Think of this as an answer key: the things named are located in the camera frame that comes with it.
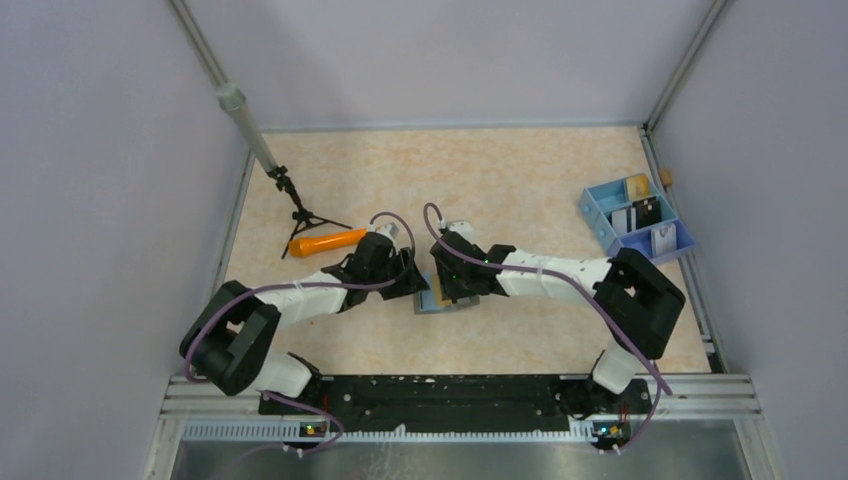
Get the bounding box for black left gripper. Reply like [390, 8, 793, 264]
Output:
[368, 246, 429, 300]

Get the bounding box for grey leather card holder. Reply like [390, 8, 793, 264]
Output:
[413, 273, 480, 315]

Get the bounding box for gold card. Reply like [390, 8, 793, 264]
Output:
[431, 277, 454, 309]
[624, 174, 652, 202]

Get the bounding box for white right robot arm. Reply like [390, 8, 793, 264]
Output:
[430, 229, 686, 412]

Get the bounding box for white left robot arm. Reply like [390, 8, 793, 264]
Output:
[179, 231, 428, 414]

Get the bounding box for black card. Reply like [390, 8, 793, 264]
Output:
[632, 196, 662, 229]

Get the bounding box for white patterned card in box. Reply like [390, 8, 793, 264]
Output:
[651, 222, 678, 258]

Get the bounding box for orange toy microphone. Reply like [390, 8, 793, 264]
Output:
[287, 229, 367, 258]

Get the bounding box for blue compartment organizer box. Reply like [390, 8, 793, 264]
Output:
[577, 173, 695, 265]

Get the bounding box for black tripod microphone stand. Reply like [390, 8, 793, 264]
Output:
[215, 82, 352, 259]

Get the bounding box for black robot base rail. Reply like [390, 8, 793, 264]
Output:
[298, 374, 651, 433]

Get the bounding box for white slotted cable duct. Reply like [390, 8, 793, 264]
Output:
[182, 420, 597, 443]

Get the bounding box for small orange wall object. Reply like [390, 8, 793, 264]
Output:
[658, 168, 674, 188]

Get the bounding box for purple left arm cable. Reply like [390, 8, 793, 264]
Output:
[182, 211, 417, 458]

